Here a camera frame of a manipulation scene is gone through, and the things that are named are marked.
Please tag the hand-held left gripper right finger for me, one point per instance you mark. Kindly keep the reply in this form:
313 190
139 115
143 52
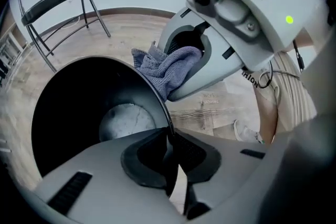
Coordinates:
231 165

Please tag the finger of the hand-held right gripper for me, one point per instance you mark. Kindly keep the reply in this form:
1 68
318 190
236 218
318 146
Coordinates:
168 31

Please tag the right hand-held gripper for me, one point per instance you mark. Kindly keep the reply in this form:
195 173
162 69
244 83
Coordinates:
257 13

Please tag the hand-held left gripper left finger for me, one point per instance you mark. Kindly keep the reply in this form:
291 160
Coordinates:
105 181

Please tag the dark blue cloth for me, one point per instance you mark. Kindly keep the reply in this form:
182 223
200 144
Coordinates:
168 68

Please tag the black round bin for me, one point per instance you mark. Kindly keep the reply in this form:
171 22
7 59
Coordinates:
65 112

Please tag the person's right forearm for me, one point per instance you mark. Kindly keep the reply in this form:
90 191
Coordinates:
302 38

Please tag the person's left light shoe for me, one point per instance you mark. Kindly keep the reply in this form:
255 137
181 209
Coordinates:
245 132

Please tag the person's left leg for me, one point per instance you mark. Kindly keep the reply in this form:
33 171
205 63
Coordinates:
267 112

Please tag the person in beige clothes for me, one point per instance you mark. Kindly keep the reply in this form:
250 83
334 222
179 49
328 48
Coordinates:
291 91

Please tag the black folding chair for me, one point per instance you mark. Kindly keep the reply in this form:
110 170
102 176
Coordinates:
52 0

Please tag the white table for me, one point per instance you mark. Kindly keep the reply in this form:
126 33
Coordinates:
11 47

